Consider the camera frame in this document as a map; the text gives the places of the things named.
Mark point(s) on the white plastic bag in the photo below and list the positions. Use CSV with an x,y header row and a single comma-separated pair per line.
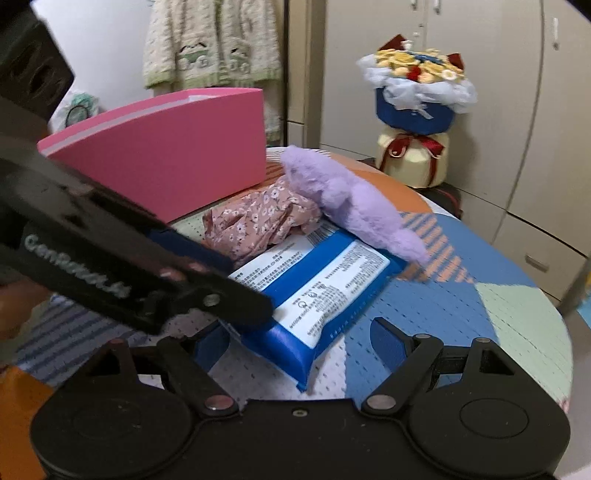
x,y
62,115

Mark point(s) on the white knitted cardigans on rack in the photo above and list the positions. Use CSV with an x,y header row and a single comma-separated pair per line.
x,y
207,41

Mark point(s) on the grey wardrobe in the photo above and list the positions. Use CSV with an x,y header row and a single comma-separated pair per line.
x,y
508,138

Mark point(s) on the pink cardboard box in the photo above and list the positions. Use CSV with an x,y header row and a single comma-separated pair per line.
x,y
175,152

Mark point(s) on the yellow flower bouquet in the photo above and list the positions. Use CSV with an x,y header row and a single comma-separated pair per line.
x,y
415,106

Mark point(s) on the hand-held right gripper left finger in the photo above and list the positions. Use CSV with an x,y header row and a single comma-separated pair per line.
x,y
211,346

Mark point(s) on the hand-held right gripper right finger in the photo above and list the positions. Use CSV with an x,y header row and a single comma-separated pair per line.
x,y
385,339

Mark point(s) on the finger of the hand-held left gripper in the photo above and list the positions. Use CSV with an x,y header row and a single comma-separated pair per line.
x,y
198,254

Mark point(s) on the pink floral cloth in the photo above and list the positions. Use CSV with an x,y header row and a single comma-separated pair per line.
x,y
249,221

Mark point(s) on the blue wet wipes pack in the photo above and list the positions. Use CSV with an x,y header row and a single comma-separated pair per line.
x,y
323,295

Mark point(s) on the purple plush toy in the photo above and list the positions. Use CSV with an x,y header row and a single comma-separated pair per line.
x,y
341,198

